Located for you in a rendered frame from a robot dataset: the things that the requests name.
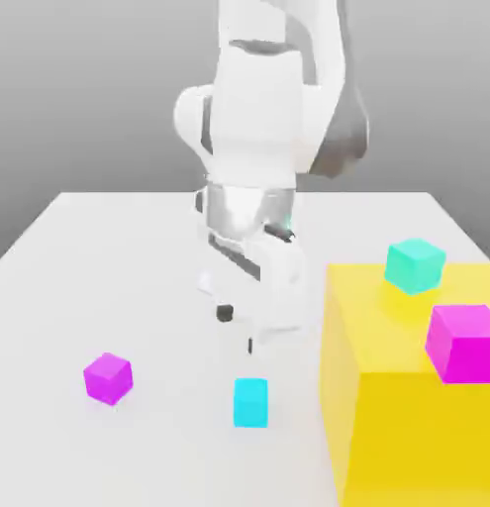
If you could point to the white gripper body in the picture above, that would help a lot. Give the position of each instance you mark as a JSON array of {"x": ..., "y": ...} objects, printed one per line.
[{"x": 278, "y": 281}]

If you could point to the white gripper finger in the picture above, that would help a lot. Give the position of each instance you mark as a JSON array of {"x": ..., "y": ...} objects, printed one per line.
[
  {"x": 224, "y": 313},
  {"x": 250, "y": 345}
]

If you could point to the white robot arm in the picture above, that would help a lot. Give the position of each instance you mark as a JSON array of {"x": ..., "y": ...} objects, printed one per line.
[{"x": 252, "y": 119}]

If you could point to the small cyan cube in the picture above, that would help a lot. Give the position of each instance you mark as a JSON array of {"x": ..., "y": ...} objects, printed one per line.
[{"x": 250, "y": 402}]

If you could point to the small purple cube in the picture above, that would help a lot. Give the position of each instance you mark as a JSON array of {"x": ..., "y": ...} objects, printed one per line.
[{"x": 108, "y": 378}]

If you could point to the small teal cube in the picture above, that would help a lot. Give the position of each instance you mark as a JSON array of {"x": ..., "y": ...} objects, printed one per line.
[{"x": 414, "y": 266}]

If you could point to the small magenta cube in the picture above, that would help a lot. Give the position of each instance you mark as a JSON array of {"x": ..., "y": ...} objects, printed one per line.
[{"x": 466, "y": 344}]

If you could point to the large yellow box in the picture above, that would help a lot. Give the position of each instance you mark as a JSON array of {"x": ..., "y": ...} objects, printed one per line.
[{"x": 403, "y": 431}]

